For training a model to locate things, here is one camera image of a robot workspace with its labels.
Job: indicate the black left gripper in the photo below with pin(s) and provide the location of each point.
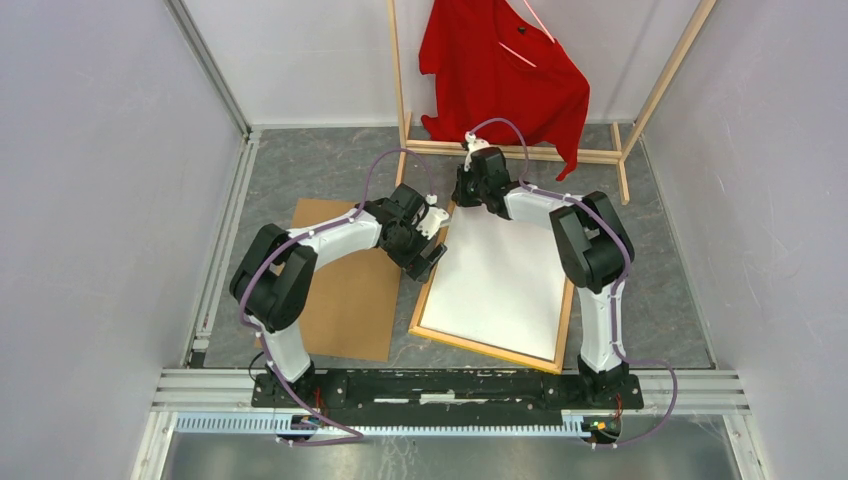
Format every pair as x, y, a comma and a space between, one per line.
415, 264

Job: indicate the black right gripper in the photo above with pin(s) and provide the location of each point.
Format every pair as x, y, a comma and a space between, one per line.
460, 195

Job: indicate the brown cardboard backing board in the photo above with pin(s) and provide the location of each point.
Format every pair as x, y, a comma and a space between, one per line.
350, 306

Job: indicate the building and sky photo print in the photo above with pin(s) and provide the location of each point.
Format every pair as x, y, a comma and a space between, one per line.
497, 285

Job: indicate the yellow wooden picture frame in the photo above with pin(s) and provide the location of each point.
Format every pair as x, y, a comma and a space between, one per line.
490, 351

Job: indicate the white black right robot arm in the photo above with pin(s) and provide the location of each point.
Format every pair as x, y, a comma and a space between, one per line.
594, 250

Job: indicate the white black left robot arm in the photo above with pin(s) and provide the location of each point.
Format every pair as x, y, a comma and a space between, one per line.
272, 282

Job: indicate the red t-shirt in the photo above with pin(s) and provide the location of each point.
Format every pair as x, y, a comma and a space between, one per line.
480, 86

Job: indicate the pink clothes hanger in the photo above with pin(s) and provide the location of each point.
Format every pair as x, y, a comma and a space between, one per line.
521, 31

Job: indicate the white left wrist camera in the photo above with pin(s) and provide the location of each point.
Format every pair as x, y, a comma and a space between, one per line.
434, 218

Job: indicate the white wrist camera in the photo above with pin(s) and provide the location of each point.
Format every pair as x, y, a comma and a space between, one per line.
472, 144
434, 218

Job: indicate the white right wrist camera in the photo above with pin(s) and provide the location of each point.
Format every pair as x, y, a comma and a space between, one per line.
472, 144

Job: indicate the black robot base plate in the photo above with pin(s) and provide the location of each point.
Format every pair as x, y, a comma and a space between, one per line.
457, 397

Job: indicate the grey slotted cable duct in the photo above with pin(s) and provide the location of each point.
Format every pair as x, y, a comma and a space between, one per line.
298, 425

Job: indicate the aluminium rail frame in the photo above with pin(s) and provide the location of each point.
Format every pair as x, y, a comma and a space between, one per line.
197, 152

